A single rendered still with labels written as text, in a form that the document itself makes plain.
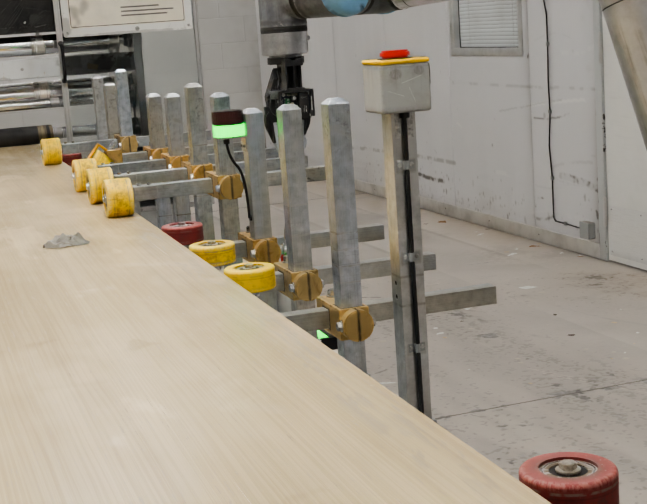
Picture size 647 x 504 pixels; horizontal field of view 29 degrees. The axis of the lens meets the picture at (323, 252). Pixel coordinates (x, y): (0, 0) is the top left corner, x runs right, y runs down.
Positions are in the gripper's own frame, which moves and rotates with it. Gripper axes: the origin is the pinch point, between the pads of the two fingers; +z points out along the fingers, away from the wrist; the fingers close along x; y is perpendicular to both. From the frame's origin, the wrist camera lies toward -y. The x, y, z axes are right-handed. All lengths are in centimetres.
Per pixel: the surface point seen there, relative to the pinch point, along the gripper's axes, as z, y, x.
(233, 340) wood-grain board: 12, 90, -36
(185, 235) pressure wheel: 12.1, 2.6, -22.6
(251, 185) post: 3.7, 4.4, -9.4
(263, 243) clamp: 14.7, 7.2, -8.6
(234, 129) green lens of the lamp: -7.4, 5.7, -12.1
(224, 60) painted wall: 1, -871, 205
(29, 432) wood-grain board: 12, 114, -62
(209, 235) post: 21, -46, -7
